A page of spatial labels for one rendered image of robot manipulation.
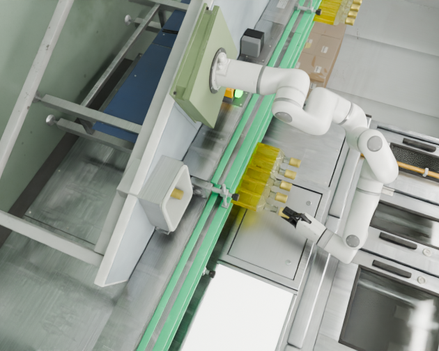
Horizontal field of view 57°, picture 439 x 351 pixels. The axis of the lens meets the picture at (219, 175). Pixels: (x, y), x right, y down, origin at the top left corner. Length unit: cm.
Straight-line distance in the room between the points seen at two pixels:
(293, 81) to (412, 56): 578
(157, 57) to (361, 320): 140
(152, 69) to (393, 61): 537
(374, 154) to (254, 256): 63
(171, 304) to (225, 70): 81
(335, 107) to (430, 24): 638
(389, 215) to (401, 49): 538
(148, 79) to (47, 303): 102
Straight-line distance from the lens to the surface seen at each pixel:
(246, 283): 163
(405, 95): 648
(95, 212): 188
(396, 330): 175
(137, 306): 147
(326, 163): 194
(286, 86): 132
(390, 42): 719
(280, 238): 170
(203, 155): 155
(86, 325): 173
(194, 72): 127
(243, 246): 168
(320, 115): 133
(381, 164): 140
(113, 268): 135
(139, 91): 182
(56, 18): 170
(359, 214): 147
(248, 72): 136
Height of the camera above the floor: 125
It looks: 13 degrees down
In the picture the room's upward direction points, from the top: 109 degrees clockwise
